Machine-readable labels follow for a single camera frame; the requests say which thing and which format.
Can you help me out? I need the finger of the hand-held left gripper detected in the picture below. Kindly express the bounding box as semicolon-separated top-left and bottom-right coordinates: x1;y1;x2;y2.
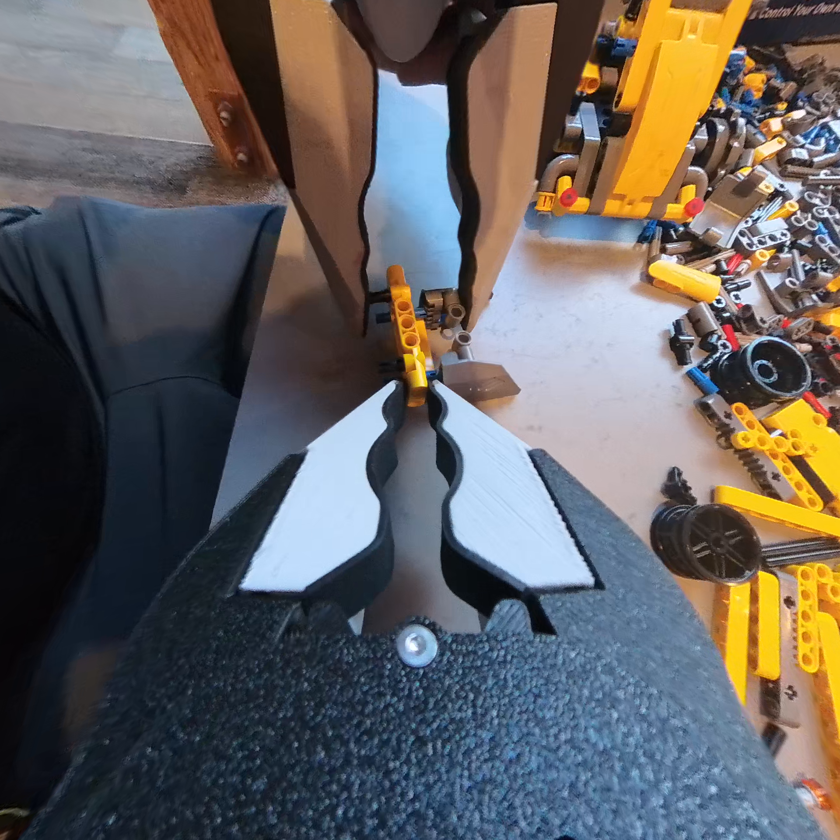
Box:
269;0;380;338
448;2;559;332

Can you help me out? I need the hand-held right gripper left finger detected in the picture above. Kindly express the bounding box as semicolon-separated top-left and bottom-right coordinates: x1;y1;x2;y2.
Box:
238;381;404;614

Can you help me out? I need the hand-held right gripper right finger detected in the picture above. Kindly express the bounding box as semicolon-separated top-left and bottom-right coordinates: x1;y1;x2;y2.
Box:
428;381;597;631

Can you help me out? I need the grey striped wedge brick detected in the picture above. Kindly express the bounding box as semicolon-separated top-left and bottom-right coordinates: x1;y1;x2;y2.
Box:
438;330;521;399

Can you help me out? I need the wooden desk leg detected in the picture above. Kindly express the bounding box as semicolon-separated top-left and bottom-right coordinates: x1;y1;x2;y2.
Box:
146;0;280;181

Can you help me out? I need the grey desk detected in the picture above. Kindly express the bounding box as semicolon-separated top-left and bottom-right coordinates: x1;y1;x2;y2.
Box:
209;62;840;840

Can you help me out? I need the person's left hand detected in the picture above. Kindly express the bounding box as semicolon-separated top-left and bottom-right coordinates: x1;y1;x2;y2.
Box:
394;51;455;88

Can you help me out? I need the partly built yellow toy vehicle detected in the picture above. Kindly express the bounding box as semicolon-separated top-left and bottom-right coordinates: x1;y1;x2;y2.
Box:
533;0;756;222

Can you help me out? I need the black toy wheel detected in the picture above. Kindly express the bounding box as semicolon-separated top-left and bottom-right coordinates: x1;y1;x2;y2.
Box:
710;335;815;409
648;503;767;586

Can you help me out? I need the person's dark clothing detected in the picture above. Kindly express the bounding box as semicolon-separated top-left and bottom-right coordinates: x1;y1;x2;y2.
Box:
0;196;287;811

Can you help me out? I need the yellow rounded toy panel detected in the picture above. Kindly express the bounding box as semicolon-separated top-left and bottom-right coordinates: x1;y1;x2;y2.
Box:
647;258;724;304

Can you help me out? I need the pile of loose toy bricks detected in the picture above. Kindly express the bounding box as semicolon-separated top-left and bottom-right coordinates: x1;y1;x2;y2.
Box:
640;39;840;756

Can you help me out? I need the dark kit box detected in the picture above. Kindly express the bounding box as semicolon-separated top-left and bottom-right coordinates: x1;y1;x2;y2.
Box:
740;0;840;48

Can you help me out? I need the small orange capped piece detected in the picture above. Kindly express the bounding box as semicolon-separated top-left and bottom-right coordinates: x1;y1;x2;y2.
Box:
793;776;836;816

